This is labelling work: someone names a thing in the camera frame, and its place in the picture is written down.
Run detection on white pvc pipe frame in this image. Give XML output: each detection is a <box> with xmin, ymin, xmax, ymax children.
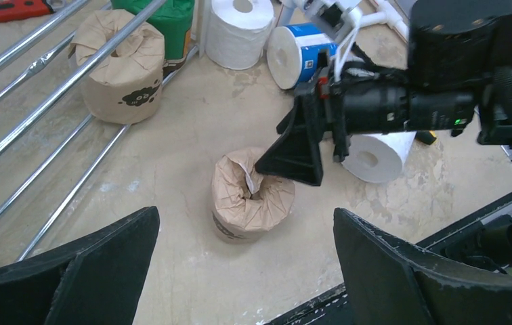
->
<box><xmin>276</xmin><ymin>0</ymin><xmax>408</xmax><ymax>42</ymax></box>

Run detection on white metal shelf rack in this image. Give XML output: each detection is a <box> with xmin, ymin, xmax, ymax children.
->
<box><xmin>0</xmin><ymin>0</ymin><xmax>199</xmax><ymax>262</ymax></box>

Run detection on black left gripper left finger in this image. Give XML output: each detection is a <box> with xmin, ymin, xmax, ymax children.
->
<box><xmin>0</xmin><ymin>207</ymin><xmax>160</xmax><ymax>324</ymax></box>

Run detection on red handled pliers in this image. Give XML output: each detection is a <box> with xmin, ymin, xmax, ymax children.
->
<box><xmin>0</xmin><ymin>0</ymin><xmax>68</xmax><ymax>23</ymax></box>

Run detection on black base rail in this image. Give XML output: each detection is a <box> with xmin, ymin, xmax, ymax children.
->
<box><xmin>273</xmin><ymin>193</ymin><xmax>512</xmax><ymax>324</ymax></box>

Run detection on unwrapped white paper roll lying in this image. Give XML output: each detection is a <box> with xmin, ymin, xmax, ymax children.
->
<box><xmin>341</xmin><ymin>132</ymin><xmax>415</xmax><ymax>183</ymax></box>

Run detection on green paper roll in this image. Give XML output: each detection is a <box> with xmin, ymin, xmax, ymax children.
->
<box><xmin>110</xmin><ymin>0</ymin><xmax>196</xmax><ymax>77</ymax></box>

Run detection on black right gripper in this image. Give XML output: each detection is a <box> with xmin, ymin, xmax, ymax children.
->
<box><xmin>255</xmin><ymin>49</ymin><xmax>349</xmax><ymax>186</ymax></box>

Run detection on upright white paper roll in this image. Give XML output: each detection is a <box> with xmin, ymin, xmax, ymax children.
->
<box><xmin>205</xmin><ymin>1</ymin><xmax>275</xmax><ymax>70</ymax></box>

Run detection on brown roll with print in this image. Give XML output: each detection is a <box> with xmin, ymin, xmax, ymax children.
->
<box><xmin>211</xmin><ymin>147</ymin><xmax>295</xmax><ymax>244</ymax></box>

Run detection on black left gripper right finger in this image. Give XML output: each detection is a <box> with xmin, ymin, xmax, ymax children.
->
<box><xmin>333</xmin><ymin>208</ymin><xmax>512</xmax><ymax>324</ymax></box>

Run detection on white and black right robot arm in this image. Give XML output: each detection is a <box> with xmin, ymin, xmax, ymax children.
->
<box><xmin>255</xmin><ymin>1</ymin><xmax>512</xmax><ymax>186</ymax></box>

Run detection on blue white packaged roll front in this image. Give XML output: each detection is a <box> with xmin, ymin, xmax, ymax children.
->
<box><xmin>266</xmin><ymin>22</ymin><xmax>337</xmax><ymax>89</ymax></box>

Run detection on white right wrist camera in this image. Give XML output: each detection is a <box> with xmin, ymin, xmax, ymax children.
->
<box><xmin>294</xmin><ymin>0</ymin><xmax>363</xmax><ymax>44</ymax></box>

